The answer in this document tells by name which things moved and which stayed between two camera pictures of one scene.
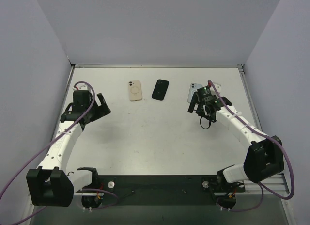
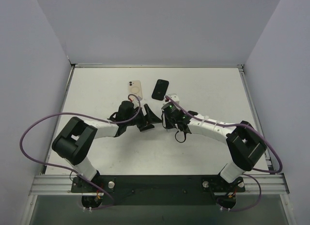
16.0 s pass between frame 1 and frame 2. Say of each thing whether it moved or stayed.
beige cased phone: stayed
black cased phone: stayed
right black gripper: moved
